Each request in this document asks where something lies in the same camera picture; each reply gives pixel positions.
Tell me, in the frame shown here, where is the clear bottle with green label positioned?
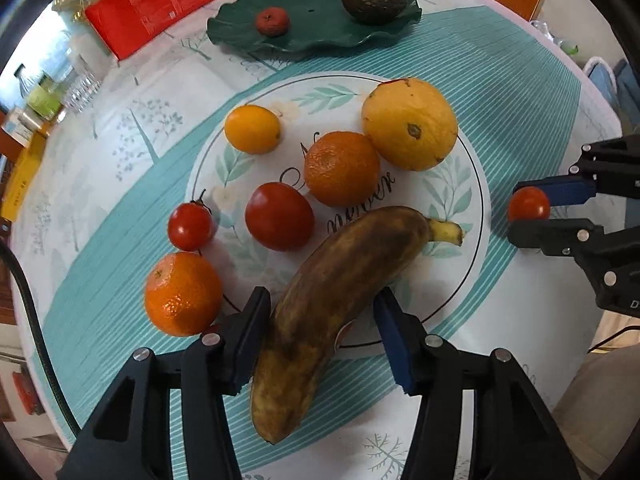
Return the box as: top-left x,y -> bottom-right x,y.
15,62 -> 66,121

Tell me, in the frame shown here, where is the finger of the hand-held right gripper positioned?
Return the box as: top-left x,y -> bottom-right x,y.
512,134 -> 640,207
507,217 -> 640,267

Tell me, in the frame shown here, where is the red pack of paper cups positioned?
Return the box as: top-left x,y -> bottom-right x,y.
52,0 -> 253,61

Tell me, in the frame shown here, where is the person's leg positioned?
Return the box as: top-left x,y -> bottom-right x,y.
550,345 -> 640,478

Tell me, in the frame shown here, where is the small red lychee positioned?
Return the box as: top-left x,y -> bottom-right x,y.
255,7 -> 291,37

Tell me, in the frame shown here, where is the thin black cable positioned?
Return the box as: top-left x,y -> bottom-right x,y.
590,326 -> 640,356

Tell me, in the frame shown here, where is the clear plastic bag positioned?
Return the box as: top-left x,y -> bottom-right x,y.
530,19 -> 581,56

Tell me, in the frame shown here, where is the small red tomato with stem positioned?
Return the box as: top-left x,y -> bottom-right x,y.
167,189 -> 218,253

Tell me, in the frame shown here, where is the green leaf-shaped plate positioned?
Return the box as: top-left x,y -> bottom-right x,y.
206,0 -> 423,56

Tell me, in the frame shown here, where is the tree-print tablecloth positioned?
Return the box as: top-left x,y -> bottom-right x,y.
10,0 -> 626,480

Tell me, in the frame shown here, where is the large yellow citrus fruit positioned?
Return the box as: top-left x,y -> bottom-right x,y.
361,77 -> 459,172

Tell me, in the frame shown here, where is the clear drinking glass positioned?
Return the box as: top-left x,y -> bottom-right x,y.
65,55 -> 103,113

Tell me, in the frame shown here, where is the yellow box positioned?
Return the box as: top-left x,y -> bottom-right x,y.
0,132 -> 48,221

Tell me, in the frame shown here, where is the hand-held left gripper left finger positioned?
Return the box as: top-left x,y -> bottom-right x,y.
60,286 -> 272,480

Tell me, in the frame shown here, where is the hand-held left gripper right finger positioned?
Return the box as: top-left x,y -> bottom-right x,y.
372,287 -> 582,480

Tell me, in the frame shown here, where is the large red tomato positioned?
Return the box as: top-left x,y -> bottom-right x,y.
244,182 -> 316,252

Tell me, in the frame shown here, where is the small yellow citrus fruit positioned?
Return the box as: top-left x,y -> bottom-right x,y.
223,105 -> 282,155

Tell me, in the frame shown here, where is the orange mandarin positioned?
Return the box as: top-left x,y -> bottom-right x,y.
303,131 -> 382,208
144,252 -> 224,338

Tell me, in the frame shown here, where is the overripe brown banana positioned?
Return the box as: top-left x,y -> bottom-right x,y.
250,205 -> 465,445

